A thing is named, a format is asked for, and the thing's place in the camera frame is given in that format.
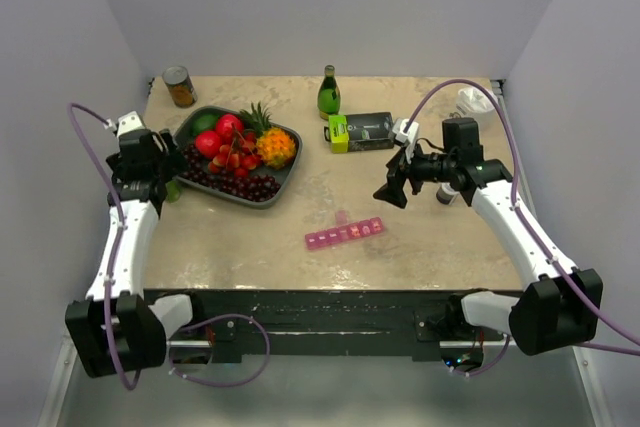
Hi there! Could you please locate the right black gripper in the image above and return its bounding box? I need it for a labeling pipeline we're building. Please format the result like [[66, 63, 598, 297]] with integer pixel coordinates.
[[374, 139, 456, 209]]

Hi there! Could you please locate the green lidded pill bottle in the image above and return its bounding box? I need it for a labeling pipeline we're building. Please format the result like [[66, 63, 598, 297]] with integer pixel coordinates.
[[165, 178, 181, 203]]

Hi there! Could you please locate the pink weekly pill organizer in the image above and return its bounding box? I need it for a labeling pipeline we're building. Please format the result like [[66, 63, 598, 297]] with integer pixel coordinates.
[[304, 210, 386, 251]]

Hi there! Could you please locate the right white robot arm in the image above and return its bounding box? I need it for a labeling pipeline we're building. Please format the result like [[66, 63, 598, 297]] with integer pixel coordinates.
[[373, 118, 603, 356]]

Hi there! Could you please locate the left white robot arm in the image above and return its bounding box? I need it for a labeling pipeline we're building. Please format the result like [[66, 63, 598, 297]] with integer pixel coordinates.
[[65, 127, 207, 378]]

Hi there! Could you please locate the red apple lower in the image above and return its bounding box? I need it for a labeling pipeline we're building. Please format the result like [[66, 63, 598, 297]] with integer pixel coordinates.
[[194, 130, 223, 159]]

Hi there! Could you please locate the red apple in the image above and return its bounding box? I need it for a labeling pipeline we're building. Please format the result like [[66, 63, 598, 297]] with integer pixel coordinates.
[[194, 130, 223, 159], [215, 113, 244, 143]]

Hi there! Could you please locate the green lime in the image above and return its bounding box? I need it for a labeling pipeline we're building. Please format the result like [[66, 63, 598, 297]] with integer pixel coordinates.
[[191, 113, 219, 137]]

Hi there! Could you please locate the dark grey fruit tray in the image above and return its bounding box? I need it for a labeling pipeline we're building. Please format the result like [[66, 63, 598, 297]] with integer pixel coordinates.
[[175, 106, 302, 209]]

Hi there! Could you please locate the red apple upper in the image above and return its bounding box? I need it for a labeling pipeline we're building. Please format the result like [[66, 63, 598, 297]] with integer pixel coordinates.
[[215, 113, 244, 143]]

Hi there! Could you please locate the black and green box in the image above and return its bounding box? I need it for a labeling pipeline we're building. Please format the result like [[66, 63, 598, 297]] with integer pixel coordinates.
[[324, 112, 394, 154]]

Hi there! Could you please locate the tin food can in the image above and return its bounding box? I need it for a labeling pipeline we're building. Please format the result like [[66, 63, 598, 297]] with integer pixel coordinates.
[[162, 66, 197, 108]]

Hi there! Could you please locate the small pineapple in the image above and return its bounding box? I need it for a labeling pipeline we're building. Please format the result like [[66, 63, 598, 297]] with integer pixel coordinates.
[[239, 102, 272, 138]]

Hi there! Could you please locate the green glass bottle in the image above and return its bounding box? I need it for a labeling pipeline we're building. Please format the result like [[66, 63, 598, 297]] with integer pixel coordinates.
[[317, 65, 341, 120]]

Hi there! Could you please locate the white toilet paper roll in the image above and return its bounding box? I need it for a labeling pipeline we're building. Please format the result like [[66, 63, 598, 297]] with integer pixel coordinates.
[[456, 87, 498, 124]]

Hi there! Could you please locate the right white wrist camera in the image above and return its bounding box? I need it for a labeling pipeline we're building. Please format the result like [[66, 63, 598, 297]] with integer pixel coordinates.
[[392, 118, 419, 164]]

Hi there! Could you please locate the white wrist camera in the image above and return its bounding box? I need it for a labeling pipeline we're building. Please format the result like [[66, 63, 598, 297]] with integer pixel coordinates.
[[392, 118, 419, 164], [104, 111, 147, 138]]

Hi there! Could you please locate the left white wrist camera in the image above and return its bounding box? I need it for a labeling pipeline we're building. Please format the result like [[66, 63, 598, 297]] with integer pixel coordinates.
[[104, 111, 147, 138]]

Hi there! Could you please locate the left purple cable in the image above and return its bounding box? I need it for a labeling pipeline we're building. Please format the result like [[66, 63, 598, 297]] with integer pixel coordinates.
[[67, 102, 271, 392]]

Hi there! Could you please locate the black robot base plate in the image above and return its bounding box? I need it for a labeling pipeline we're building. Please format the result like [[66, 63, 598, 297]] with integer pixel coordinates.
[[168, 289, 502, 363]]

